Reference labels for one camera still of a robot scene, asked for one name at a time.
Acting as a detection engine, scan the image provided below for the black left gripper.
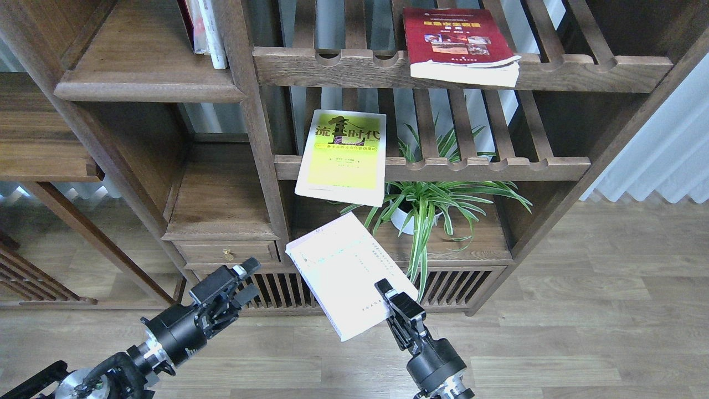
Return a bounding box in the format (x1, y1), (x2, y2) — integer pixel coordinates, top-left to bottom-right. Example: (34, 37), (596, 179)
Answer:
(140, 257), (261, 368)

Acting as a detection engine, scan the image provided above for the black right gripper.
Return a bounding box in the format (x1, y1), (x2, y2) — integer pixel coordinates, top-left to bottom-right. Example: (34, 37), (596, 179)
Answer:
(374, 279), (468, 396)

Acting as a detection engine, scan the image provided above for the white lavender book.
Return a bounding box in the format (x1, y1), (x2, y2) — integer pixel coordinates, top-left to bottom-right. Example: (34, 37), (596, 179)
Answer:
(286, 213), (418, 341)

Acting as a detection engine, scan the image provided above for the yellow green book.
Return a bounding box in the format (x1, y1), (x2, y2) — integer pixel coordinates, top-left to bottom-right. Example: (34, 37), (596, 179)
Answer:
(295, 109), (387, 207)

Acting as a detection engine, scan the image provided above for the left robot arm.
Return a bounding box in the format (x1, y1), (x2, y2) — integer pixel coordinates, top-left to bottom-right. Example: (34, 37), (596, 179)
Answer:
(4, 258), (261, 398)

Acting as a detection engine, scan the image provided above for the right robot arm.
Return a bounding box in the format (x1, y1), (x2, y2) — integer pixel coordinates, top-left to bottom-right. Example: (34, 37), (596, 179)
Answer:
(375, 279), (475, 398)

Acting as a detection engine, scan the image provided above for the brass drawer knob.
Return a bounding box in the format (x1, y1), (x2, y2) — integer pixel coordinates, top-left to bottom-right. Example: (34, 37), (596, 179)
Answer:
(223, 248), (235, 263)

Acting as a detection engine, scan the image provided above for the white plant pot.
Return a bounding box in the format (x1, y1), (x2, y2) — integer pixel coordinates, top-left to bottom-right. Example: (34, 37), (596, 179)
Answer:
(391, 200), (416, 235)

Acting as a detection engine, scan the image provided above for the green spider plant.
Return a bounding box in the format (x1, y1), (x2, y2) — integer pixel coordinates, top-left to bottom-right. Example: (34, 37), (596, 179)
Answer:
(339, 116), (533, 303)

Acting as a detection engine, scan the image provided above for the dark wooden bookshelf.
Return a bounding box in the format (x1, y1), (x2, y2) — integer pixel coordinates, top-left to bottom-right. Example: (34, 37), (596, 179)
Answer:
(2, 1), (707, 315)

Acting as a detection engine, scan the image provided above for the wooden side furniture left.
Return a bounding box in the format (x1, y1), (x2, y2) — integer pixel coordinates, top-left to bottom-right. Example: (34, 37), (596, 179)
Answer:
(1, 71), (187, 310)

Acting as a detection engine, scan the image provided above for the upright white book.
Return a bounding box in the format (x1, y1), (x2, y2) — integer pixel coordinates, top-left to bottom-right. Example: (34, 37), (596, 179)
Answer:
(190, 1), (228, 70)

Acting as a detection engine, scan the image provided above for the upright dark red book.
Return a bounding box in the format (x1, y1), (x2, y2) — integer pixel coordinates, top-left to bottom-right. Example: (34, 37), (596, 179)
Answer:
(177, 0), (194, 51)

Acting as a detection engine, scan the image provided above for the red paperback book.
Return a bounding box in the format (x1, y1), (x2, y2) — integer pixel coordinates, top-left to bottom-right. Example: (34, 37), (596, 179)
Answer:
(403, 7), (520, 88)

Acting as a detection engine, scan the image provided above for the white pleated curtain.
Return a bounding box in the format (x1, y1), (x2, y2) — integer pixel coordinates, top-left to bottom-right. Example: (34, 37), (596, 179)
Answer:
(582, 57), (708, 203)

